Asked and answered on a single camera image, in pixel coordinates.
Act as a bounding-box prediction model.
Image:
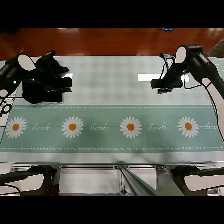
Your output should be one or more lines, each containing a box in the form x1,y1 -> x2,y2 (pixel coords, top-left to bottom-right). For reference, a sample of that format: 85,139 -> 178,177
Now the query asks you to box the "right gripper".
150,63 -> 185,95

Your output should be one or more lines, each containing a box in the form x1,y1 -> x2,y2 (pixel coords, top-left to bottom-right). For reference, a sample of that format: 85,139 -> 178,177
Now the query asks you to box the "black garment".
21,54 -> 74,105

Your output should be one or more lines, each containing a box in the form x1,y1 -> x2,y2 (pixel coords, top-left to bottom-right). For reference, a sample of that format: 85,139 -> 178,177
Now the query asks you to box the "black cable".
181,71 -> 205,91

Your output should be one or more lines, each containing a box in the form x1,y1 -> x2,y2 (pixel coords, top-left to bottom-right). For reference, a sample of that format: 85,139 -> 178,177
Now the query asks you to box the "silver frame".
0,161 -> 224,197

